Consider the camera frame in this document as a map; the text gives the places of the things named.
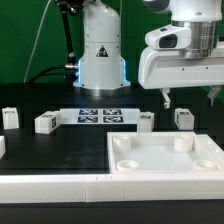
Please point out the white square tabletop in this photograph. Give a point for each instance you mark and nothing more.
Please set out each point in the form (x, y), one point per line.
(163, 152)

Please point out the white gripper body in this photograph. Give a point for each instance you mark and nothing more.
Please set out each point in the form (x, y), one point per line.
(186, 55)

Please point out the white front fence rail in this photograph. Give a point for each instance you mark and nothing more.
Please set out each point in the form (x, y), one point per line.
(108, 188)

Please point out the white base tag plate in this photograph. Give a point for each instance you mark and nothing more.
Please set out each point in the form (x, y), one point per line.
(99, 116)

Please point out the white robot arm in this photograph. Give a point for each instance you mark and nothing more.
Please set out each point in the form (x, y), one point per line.
(102, 70)

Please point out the white left fence piece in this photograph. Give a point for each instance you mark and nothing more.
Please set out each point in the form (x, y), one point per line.
(2, 146)

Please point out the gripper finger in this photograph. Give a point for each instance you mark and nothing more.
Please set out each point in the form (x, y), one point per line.
(213, 93)
(166, 98)

